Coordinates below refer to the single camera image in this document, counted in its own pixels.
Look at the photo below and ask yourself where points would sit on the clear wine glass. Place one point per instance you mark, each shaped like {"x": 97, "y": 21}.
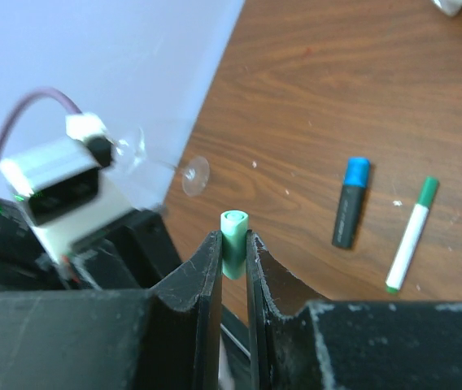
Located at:
{"x": 132, "y": 155}

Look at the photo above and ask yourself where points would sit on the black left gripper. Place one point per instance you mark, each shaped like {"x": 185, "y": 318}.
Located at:
{"x": 135, "y": 251}

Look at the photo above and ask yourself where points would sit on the dark green pen cap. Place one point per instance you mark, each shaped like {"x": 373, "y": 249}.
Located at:
{"x": 428, "y": 192}

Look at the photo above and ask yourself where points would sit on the blue highlighter cap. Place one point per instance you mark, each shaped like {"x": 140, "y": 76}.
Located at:
{"x": 357, "y": 172}

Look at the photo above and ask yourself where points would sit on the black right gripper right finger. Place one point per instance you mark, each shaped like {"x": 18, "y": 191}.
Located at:
{"x": 301, "y": 340}

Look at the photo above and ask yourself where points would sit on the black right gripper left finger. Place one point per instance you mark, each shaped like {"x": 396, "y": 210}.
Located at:
{"x": 165, "y": 337}

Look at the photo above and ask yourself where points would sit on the white pen green tip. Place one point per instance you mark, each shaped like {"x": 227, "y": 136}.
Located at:
{"x": 406, "y": 248}

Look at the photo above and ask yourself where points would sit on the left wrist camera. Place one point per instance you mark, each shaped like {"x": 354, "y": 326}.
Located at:
{"x": 62, "y": 187}

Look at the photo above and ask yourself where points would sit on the black blue highlighter pen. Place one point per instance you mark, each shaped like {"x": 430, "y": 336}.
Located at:
{"x": 350, "y": 206}

